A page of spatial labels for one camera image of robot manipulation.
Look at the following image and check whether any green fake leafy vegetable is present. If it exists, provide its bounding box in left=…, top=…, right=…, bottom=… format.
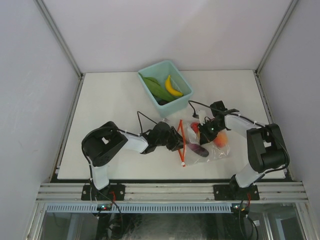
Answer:
left=138, top=73, right=175, bottom=102

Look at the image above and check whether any light blue plastic bin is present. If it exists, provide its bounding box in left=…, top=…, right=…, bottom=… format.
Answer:
left=138, top=60, right=194, bottom=117

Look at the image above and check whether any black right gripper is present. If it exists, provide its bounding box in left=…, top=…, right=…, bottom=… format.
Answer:
left=196, top=119, right=224, bottom=146

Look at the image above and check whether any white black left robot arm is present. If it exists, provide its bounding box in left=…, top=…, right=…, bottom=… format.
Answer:
left=81, top=121, right=187, bottom=200

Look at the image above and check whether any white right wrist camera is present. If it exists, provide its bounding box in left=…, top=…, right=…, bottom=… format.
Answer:
left=195, top=110, right=211, bottom=126

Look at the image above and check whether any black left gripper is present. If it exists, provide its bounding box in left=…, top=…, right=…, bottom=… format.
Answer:
left=155, top=126, right=189, bottom=152

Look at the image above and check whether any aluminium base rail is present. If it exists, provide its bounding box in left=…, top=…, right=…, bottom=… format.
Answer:
left=36, top=182, right=308, bottom=203

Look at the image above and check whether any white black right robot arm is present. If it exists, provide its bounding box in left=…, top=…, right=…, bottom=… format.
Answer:
left=197, top=100, right=290, bottom=200

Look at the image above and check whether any clear zip top bag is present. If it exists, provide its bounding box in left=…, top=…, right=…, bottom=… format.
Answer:
left=177, top=120, right=231, bottom=167

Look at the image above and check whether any yellow fake banana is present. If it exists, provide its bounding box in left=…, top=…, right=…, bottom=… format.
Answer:
left=164, top=75, right=184, bottom=97

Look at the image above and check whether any black left camera cable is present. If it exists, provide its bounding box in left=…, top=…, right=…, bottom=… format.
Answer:
left=82, top=111, right=161, bottom=176

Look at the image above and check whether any orange fake fruit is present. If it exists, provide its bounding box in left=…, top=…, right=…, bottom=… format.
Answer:
left=213, top=131, right=228, bottom=148

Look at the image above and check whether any purple fake eggplant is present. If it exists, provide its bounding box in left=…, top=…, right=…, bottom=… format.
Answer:
left=187, top=143, right=209, bottom=158

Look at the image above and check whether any slotted grey cable duct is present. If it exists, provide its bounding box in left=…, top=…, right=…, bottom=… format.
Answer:
left=46, top=203, right=235, bottom=214

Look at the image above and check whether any small dark fake food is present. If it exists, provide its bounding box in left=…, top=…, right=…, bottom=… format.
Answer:
left=157, top=99, right=168, bottom=106

